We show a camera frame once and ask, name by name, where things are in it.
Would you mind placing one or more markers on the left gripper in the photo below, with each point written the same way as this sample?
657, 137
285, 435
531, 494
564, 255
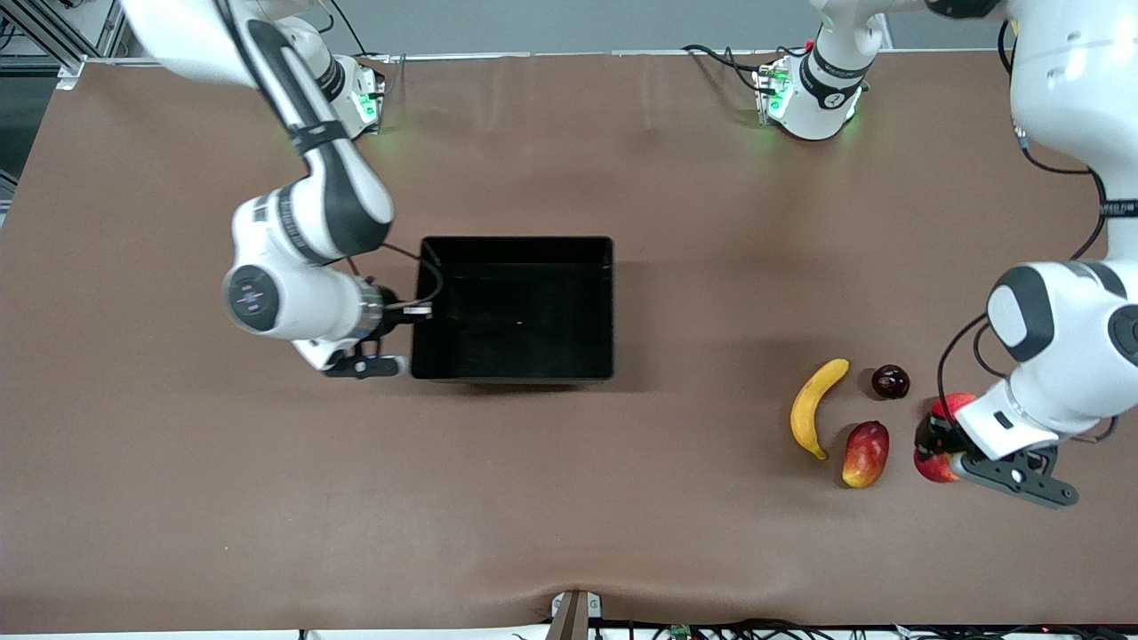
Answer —
939, 437

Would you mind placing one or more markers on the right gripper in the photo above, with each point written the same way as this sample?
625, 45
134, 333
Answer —
396, 316

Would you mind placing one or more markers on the red yellow apple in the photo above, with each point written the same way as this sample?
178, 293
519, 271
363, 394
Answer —
933, 468

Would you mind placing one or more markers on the black plastic box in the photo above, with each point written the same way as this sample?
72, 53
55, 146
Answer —
516, 320

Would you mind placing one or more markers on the yellow banana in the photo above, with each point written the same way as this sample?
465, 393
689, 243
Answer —
811, 404

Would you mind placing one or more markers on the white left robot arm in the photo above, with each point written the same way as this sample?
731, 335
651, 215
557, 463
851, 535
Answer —
1067, 89

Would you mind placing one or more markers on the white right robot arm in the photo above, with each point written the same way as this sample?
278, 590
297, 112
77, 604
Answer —
293, 222

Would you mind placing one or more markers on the dark purple plum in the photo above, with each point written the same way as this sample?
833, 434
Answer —
890, 382

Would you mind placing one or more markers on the red yellow mango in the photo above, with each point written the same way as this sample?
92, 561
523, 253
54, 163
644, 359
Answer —
866, 455

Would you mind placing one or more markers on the brown table mat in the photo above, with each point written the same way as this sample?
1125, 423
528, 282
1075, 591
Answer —
569, 489

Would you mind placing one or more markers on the grey camera stand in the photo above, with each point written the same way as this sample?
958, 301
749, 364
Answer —
573, 618

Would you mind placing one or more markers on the aluminium frame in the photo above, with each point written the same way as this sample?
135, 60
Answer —
53, 36

